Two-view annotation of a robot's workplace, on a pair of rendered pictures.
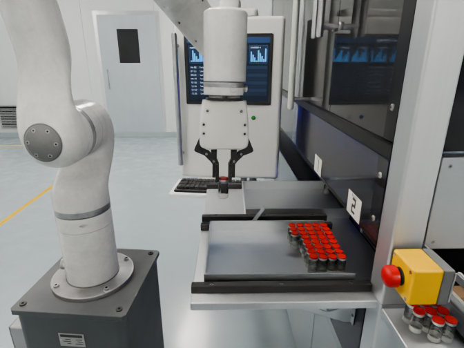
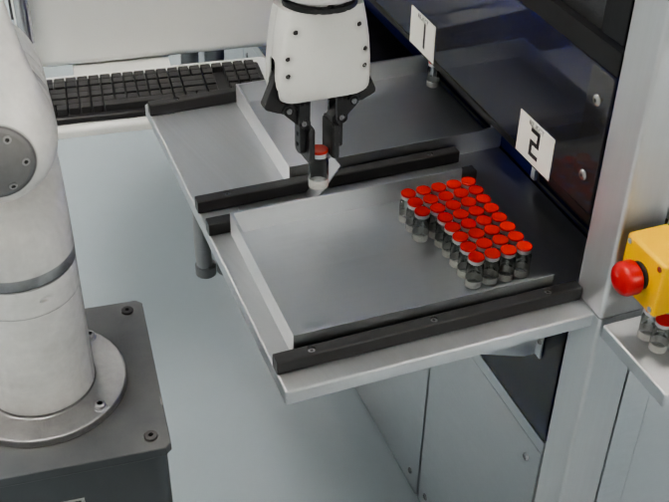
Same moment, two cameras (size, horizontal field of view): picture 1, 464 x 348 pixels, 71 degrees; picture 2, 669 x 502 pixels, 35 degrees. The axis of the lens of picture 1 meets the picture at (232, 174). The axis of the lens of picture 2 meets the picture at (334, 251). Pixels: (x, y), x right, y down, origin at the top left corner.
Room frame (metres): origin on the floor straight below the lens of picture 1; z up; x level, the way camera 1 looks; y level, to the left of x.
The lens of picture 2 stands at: (-0.24, 0.34, 1.72)
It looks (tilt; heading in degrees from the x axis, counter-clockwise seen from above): 37 degrees down; 339
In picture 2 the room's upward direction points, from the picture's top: 1 degrees clockwise
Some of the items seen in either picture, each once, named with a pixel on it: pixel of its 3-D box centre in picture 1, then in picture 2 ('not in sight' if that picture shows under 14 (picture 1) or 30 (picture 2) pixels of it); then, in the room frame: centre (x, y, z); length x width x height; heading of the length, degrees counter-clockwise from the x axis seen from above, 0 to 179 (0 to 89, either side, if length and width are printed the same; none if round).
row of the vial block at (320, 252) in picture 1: (314, 246); (463, 232); (0.75, -0.22, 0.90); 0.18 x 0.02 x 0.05; 1
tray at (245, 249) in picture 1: (272, 248); (385, 253); (0.75, -0.11, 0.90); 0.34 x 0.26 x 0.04; 91
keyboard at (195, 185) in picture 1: (219, 185); (153, 90); (1.42, 0.06, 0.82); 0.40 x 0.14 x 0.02; 84
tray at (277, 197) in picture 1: (290, 197); (364, 115); (1.09, -0.21, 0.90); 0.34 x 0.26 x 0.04; 91
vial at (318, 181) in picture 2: (223, 188); (318, 168); (0.66, 0.02, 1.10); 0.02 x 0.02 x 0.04
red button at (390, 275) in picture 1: (393, 275); (631, 277); (0.50, -0.29, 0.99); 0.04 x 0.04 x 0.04; 1
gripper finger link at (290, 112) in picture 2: (211, 166); (295, 130); (0.66, 0.04, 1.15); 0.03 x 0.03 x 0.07; 3
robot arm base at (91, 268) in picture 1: (88, 243); (30, 325); (0.69, 0.34, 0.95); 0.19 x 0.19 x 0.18
